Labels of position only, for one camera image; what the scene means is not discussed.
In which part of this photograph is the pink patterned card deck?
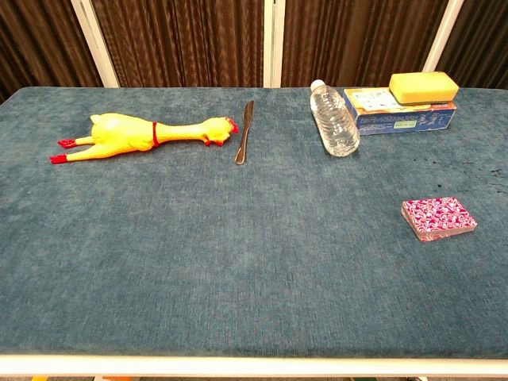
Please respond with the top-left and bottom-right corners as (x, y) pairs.
(401, 196), (479, 243)

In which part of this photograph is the brown pleated curtain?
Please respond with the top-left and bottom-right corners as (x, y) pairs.
(0, 0), (508, 105)

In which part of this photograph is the steel table knife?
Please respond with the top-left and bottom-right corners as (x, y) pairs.
(234, 100), (256, 166)

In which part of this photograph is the white upright frame post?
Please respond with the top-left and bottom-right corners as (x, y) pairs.
(263, 0), (287, 89)

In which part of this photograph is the white slanted frame post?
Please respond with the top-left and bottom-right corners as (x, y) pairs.
(70, 0), (121, 89)
(421, 0), (466, 75)

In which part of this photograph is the clear plastic water bottle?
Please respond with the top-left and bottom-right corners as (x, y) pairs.
(310, 79), (361, 157)

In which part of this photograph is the yellow sponge block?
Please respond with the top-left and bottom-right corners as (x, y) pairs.
(388, 71), (460, 106)

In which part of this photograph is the yellow rubber chicken toy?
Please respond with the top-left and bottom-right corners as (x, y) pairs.
(49, 112), (241, 165)

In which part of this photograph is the blue and orange cardboard box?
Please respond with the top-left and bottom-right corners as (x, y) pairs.
(343, 87), (457, 137)

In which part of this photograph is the blue velvet table cover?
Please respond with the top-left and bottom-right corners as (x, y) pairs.
(0, 86), (508, 360)

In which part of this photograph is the white table frame edge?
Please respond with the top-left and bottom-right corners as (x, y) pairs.
(0, 354), (508, 378)

